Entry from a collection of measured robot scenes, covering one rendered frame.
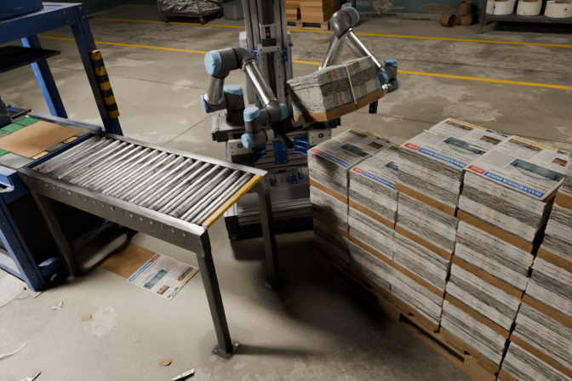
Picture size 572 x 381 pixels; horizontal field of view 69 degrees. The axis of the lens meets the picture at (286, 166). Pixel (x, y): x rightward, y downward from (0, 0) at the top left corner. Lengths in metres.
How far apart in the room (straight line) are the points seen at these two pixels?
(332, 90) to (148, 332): 1.64
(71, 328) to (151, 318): 0.45
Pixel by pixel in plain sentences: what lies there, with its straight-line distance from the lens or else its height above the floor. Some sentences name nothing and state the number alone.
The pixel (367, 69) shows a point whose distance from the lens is 2.20.
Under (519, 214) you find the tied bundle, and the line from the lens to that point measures 1.67.
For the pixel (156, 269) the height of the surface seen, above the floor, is 0.01.
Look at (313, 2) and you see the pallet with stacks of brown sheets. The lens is 8.22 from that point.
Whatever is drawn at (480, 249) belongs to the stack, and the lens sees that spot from 1.84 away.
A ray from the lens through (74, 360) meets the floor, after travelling 2.67.
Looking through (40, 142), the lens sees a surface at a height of 0.80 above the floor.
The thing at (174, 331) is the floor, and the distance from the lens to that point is 2.56.
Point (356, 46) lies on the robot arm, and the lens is 2.43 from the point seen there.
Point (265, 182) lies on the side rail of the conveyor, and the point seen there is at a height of 0.76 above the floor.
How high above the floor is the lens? 1.93
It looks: 31 degrees down
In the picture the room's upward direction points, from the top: 5 degrees counter-clockwise
